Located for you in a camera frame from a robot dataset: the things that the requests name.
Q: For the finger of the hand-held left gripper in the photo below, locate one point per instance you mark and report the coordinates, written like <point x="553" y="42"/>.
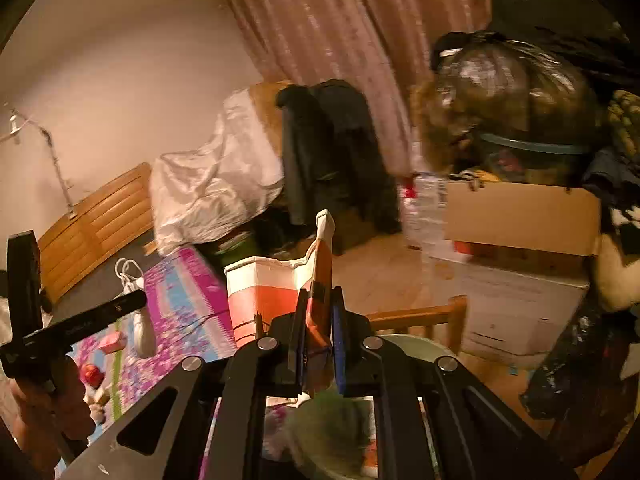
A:
<point x="131" y="304"/>

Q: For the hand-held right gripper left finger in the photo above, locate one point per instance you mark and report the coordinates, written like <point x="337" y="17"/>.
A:
<point x="302" y="345"/>

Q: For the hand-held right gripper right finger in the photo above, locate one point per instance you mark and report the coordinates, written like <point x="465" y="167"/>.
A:
<point x="341" y="345"/>

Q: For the orange and white carton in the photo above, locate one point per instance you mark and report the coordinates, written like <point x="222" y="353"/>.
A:
<point x="260" y="305"/>

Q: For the green plastic basin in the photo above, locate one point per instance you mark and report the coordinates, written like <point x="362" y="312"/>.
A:
<point x="325" y="425"/>

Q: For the person's left hand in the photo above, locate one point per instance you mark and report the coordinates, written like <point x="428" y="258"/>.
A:
<point x="55" y="415"/>

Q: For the pink small box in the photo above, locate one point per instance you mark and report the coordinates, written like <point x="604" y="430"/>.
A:
<point x="112" y="343"/>

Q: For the purple floral blanket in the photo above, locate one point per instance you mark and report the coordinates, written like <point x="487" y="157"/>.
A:
<point x="185" y="300"/>

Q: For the wooden chair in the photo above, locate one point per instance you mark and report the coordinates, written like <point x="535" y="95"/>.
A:
<point x="415" y="316"/>

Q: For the red round item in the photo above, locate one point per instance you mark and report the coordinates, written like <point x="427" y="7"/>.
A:
<point x="92" y="374"/>

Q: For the wooden headboard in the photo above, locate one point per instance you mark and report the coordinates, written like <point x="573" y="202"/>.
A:
<point x="100" y="220"/>

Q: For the green bin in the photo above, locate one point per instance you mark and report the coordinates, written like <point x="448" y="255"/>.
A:
<point x="240" y="247"/>

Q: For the white plastic bag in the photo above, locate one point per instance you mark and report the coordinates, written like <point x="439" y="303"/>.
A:
<point x="215" y="185"/>

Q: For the pack of water bottles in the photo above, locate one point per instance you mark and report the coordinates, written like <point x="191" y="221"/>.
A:
<point x="425" y="210"/>

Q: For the white box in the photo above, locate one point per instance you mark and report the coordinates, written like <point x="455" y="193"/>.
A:
<point x="520" y="305"/>

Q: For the black jacket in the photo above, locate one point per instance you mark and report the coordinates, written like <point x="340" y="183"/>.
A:
<point x="330" y="160"/>

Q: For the brown cardboard box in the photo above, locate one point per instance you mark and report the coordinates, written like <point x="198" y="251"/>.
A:
<point x="520" y="215"/>

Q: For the dark speckled bag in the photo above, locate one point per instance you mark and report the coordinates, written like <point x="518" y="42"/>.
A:
<point x="565" y="360"/>

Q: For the brown wooden cabinet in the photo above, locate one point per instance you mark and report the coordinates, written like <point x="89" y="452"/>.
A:
<point x="265" y="110"/>

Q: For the blue rimmed basin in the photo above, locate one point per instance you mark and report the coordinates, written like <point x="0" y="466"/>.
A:
<point x="530" y="147"/>

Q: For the cream cloth bundle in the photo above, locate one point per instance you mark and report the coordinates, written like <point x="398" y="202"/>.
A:
<point x="617" y="275"/>

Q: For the black garbage bag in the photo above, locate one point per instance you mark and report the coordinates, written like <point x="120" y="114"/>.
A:
<point x="515" y="90"/>

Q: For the pink curtain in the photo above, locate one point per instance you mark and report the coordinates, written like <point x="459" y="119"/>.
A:
<point x="350" y="35"/>

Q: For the yellow green patterned cloth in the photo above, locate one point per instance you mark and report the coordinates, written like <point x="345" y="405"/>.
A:
<point x="625" y="125"/>

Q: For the black cloth pile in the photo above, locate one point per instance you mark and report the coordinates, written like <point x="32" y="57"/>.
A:
<point x="565" y="20"/>

